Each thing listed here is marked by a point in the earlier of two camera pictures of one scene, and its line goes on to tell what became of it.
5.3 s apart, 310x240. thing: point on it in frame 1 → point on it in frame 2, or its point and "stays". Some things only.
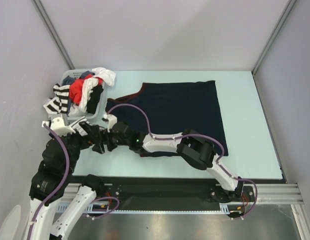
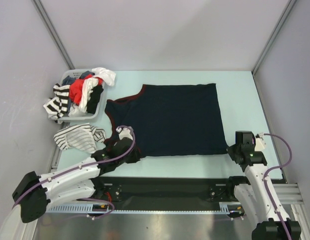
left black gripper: x=93 y=135 → x=136 y=156
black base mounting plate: x=231 y=192 stays
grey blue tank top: x=68 y=80 stays
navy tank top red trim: x=169 y=108 stays
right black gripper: x=111 y=146 → x=230 y=150
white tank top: x=108 y=77 stays
